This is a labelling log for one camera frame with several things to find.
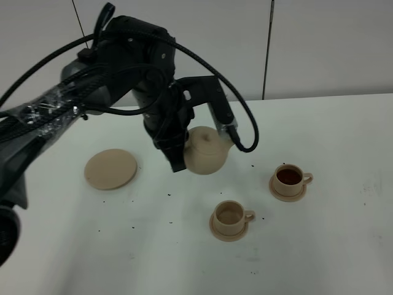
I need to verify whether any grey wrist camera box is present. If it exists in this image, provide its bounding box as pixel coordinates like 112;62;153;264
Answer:
176;76;238;136

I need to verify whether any beige teacup near centre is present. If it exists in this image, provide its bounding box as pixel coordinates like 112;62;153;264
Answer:
212;200;256;236

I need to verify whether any beige saucer far right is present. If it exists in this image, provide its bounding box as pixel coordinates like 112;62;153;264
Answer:
269;175;307;202

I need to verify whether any beige round teapot saucer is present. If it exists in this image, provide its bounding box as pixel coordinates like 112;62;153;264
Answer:
84;149;138;191

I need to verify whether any beige teacup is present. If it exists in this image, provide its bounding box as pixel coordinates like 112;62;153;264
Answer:
212;200;256;236
273;164;314;185

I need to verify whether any black braided camera cable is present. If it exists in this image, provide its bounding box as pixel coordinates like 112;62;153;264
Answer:
0;2;260;154

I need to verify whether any beige ceramic teapot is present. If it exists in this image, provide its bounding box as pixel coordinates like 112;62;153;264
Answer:
184;126;234;175

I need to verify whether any beige teacup far right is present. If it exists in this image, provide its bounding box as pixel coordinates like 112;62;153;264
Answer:
273;164;314;185

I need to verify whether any beige saucer near centre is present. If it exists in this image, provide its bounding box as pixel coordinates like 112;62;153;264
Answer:
209;214;249;242

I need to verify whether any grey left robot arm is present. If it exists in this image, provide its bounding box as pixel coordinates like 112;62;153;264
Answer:
1;14;190;262

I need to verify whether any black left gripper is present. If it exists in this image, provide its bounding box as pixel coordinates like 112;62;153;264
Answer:
98;15;190;173

